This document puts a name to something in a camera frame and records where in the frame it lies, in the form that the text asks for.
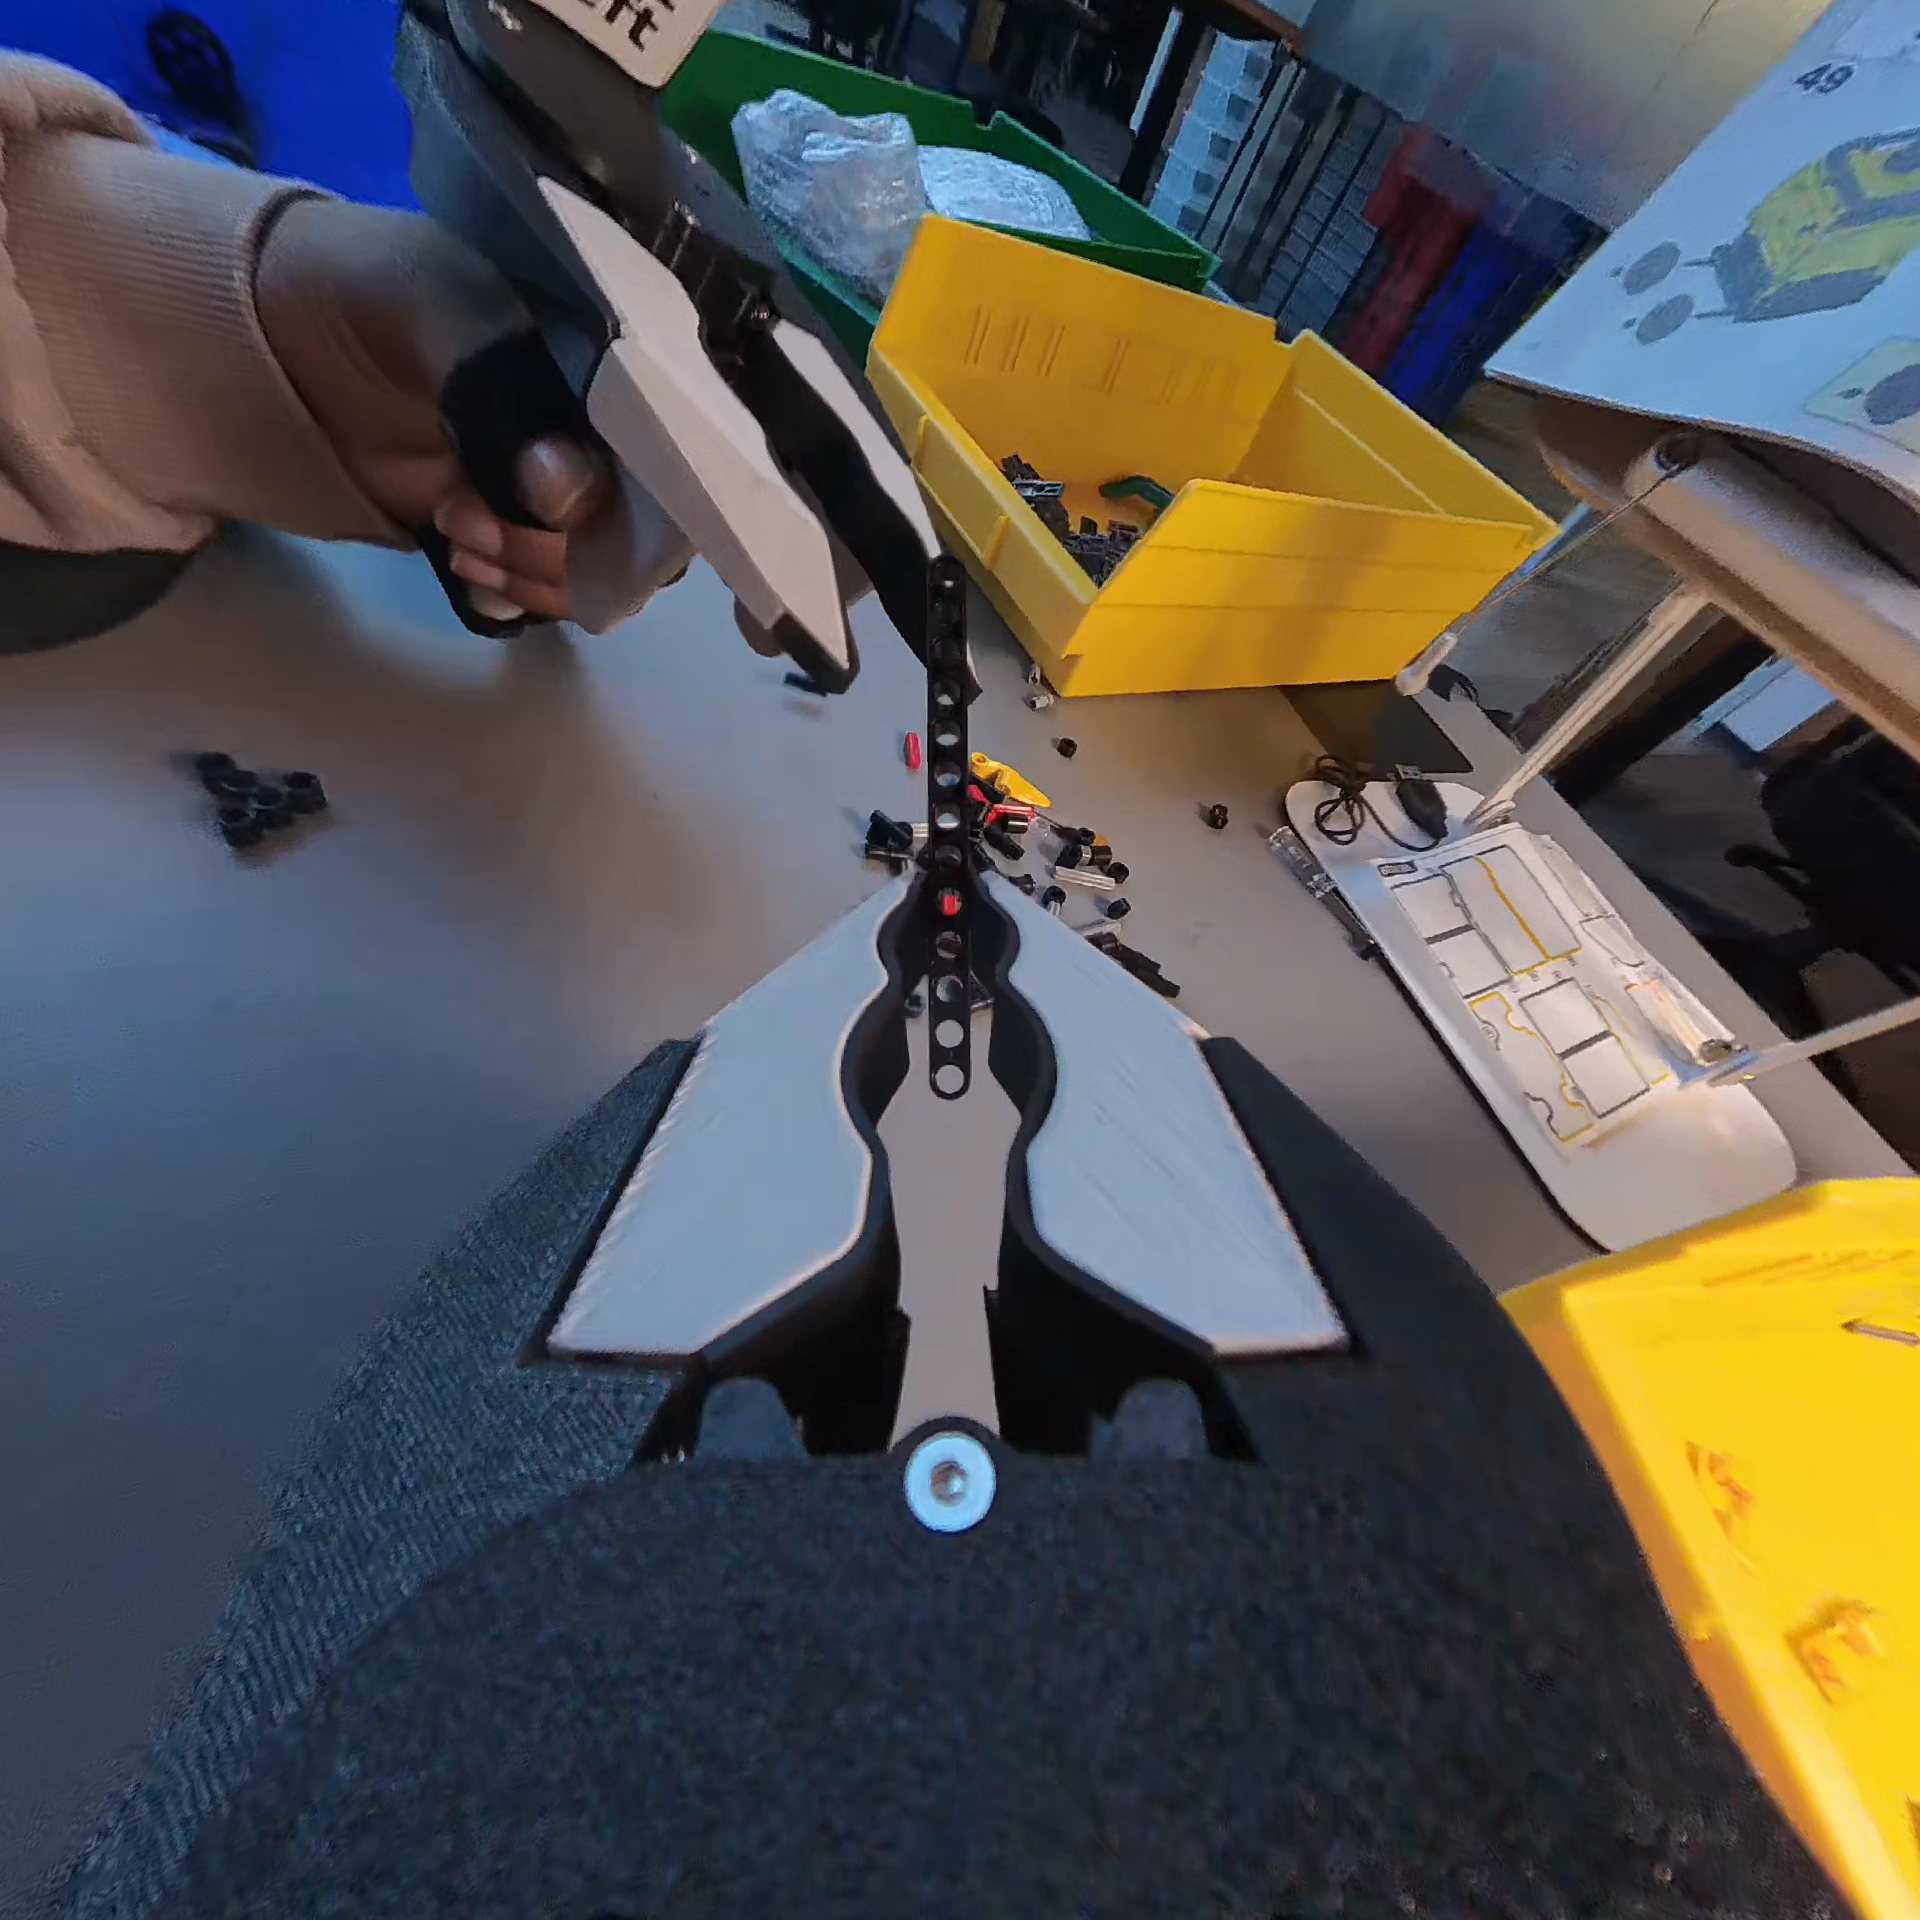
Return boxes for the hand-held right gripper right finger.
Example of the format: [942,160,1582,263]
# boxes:
[980,881,1352,1361]

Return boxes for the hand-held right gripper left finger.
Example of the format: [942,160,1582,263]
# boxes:
[544,881,918,1364]

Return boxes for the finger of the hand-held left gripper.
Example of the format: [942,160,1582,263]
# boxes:
[533,178,860,696]
[771,318,980,708]

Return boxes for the blue plastic parts bin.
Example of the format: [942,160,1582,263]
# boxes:
[80,0,433,213]

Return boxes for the thin black perforated beam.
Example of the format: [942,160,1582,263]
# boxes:
[920,552,986,1105]

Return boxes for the pile of small block pieces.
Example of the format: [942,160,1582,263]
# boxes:
[860,751,1183,1001]

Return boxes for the person's left forearm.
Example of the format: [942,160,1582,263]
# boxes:
[0,47,440,552]

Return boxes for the grey desk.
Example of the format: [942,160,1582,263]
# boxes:
[0,194,1904,1906]

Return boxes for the heap of black beams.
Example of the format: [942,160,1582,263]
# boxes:
[999,453,1159,593]

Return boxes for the bubble wrap bundle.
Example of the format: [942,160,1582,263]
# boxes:
[733,84,1096,310]

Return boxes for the green plastic parts bin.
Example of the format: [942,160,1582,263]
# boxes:
[660,31,1225,365]

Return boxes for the clear screwdriver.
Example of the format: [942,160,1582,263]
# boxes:
[1265,826,1387,966]

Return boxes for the black spoked wheel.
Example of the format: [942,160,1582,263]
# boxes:
[142,7,246,155]

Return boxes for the yellow plastic parts bin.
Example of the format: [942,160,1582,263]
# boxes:
[1493,1175,1920,1920]
[863,213,1561,702]

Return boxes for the multicolour parts drawer racks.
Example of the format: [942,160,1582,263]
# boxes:
[1147,31,1612,431]

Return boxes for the cluster of black bushes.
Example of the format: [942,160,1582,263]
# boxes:
[191,751,336,852]

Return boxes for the black chair armrest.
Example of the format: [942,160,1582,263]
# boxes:
[0,533,201,660]

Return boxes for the black office chair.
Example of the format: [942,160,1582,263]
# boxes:
[1723,730,1920,1062]

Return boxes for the open instruction booklet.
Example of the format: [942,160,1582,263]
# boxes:
[1481,0,1920,506]

